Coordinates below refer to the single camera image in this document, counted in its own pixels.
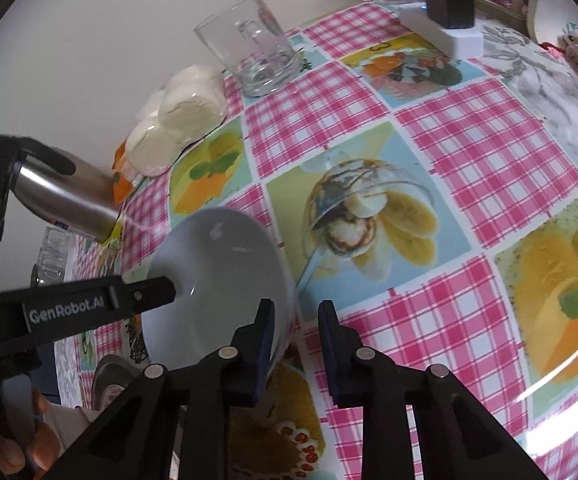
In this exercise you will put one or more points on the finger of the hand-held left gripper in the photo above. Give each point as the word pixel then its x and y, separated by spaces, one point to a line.
pixel 151 294

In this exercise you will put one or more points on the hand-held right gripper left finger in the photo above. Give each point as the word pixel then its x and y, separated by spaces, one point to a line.
pixel 266 340

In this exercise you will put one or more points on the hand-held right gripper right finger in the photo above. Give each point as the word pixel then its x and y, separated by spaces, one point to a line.
pixel 326 355

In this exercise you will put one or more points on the pale blue bowl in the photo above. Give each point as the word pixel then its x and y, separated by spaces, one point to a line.
pixel 219 270

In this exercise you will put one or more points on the person's left hand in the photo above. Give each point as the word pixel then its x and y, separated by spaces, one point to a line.
pixel 44 452

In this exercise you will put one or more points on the clear glass cup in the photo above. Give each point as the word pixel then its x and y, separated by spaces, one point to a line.
pixel 61 242
pixel 51 270

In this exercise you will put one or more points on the stainless steel thermos jug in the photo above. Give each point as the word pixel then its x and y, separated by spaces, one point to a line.
pixel 69 200

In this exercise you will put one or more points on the orange snack packet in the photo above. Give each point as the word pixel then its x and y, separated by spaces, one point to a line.
pixel 121 180

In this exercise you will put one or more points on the bag of white steamed buns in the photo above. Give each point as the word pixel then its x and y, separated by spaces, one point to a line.
pixel 179 115

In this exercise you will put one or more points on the clear glass mug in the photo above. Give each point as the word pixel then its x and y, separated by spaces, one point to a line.
pixel 254 55

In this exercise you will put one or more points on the white chair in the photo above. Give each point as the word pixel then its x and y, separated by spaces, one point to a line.
pixel 531 5

